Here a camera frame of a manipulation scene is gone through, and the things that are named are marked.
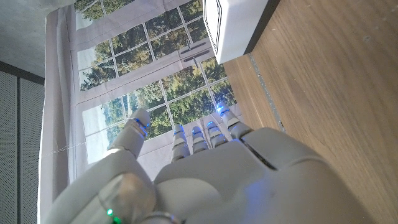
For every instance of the printed window backdrop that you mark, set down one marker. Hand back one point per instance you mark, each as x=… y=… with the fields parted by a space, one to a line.
x=130 y=46

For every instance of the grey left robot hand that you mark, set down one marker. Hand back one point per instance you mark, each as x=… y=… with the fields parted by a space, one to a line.
x=233 y=180

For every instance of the white box with black print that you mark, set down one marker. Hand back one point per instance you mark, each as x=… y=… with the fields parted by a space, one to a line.
x=236 y=28

